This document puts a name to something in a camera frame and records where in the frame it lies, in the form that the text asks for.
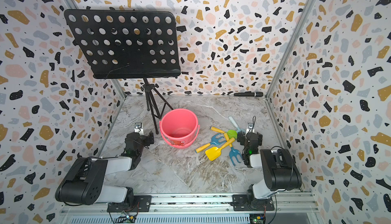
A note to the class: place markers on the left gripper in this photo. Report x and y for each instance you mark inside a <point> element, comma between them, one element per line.
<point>145,139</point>

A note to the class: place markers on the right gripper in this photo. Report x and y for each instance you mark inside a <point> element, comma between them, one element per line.
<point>242,138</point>

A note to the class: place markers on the teal fork yellow handle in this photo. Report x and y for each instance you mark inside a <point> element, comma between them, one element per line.
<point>234,154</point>

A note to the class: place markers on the teal rake yellow handle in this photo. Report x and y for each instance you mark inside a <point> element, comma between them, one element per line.
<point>216,140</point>

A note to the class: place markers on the yellow toy shovel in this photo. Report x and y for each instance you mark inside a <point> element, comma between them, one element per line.
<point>215,152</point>

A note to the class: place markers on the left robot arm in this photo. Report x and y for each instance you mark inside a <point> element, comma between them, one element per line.
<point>84,182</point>

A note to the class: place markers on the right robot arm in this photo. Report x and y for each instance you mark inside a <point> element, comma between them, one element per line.
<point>279,170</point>

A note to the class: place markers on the pink plastic bucket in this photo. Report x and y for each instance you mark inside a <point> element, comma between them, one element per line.
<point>179,128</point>

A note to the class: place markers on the black microphone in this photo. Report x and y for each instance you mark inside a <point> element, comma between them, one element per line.
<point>249,94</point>

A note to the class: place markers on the left circuit board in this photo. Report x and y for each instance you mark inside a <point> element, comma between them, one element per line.
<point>125,219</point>

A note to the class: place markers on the circuit board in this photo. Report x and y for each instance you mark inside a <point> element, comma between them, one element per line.
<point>125,219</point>
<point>257,219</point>

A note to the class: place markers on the right circuit board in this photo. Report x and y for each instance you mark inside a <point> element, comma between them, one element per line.
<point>257,219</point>

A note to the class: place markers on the black perforated music stand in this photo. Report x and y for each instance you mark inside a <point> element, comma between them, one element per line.
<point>128,45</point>

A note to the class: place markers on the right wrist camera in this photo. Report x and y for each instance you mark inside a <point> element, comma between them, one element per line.
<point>250,128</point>

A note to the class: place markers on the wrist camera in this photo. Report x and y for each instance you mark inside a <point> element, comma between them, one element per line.
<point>250,128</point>
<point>138,128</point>

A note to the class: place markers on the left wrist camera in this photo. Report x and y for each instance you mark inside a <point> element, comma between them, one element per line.
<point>138,128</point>

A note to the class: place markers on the green trowel yellow handle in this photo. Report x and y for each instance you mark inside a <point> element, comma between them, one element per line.
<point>231,133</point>

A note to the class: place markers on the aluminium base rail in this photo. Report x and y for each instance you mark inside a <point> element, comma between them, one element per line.
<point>292,207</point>

